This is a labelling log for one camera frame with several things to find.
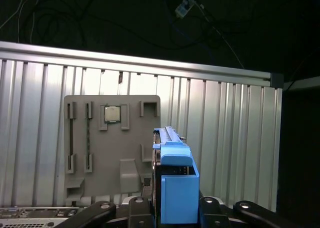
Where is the black open PC case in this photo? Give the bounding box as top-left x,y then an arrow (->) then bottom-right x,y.
0,206 -> 121,228

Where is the grey parts rack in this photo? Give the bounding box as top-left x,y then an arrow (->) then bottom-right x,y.
63,94 -> 161,206

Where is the hard disk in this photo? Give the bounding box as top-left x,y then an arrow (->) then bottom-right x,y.
143,125 -> 201,225

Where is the white power strip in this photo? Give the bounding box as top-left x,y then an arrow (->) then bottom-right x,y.
174,0 -> 203,19

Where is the silver CPU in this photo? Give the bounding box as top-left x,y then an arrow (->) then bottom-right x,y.
104,105 -> 121,123

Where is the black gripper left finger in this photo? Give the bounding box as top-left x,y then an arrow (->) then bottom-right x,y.
57,196 -> 154,228

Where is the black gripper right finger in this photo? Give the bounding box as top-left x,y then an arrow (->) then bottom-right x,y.
198,195 -> 298,228

